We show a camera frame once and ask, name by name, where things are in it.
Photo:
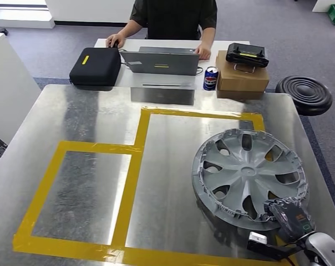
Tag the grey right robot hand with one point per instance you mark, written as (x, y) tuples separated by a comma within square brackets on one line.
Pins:
[(292, 220)]

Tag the grey plastic wheel hubcap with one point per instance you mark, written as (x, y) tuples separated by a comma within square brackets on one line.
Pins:
[(248, 170)]

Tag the steel workbench table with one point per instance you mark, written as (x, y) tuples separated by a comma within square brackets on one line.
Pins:
[(87, 198)]

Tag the black round stool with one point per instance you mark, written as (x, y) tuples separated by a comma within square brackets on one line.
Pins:
[(303, 95)]

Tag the brown cardboard box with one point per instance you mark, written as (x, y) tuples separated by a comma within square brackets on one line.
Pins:
[(242, 80)]

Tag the black handheld controller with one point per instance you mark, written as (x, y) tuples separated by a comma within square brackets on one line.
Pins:
[(246, 55)]

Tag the blue soda can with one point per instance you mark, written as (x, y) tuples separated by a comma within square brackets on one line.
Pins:
[(210, 80)]

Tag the white office desk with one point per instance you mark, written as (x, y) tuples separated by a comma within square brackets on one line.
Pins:
[(220, 46)]

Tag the person's left hand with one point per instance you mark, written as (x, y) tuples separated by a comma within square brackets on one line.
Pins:
[(203, 52)]

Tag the person's hand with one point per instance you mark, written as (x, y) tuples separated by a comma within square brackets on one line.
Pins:
[(116, 38), (203, 52)]

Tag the grey laptop computer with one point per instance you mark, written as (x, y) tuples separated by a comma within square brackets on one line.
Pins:
[(162, 64)]

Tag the person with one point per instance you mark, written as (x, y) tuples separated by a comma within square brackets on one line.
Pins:
[(173, 18)]

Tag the black computer mouse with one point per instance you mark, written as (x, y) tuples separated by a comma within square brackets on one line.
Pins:
[(115, 44)]

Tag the person's right hand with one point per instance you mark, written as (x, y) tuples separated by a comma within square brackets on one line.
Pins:
[(116, 38)]

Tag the black zip carry case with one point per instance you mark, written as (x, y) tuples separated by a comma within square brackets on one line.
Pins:
[(95, 66)]

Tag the white low platform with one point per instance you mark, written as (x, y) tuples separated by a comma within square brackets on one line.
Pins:
[(17, 18)]

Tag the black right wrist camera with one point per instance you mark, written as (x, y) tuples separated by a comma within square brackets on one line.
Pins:
[(265, 249)]

